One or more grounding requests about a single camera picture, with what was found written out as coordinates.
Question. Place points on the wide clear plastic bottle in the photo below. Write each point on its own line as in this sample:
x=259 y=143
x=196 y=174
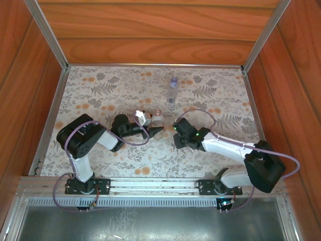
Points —
x=157 y=121

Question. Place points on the tall clear purple-tinted bottle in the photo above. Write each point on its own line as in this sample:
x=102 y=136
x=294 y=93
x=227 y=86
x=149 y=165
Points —
x=172 y=91

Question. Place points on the floral tablecloth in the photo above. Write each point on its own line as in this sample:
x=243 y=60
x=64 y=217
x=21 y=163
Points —
x=175 y=163

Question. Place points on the small round controller board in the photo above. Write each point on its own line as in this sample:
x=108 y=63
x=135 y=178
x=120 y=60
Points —
x=86 y=208
x=225 y=203

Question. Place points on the shiny metal sheet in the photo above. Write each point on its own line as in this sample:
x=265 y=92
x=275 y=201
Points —
x=150 y=226

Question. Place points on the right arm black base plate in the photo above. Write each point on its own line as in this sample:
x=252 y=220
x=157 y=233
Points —
x=206 y=187

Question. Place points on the aluminium front rail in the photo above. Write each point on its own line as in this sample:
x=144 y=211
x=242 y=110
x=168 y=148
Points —
x=150 y=184

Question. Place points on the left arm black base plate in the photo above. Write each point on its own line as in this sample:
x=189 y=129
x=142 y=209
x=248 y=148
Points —
x=102 y=187

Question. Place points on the aluminium back rail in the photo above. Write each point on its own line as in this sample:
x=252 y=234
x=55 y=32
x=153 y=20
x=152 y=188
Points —
x=150 y=65

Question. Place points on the aluminium side rail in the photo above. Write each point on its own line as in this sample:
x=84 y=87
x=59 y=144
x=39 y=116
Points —
x=251 y=100
x=49 y=120

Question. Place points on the aluminium frame post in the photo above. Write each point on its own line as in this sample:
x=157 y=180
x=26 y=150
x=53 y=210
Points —
x=47 y=35
x=265 y=35

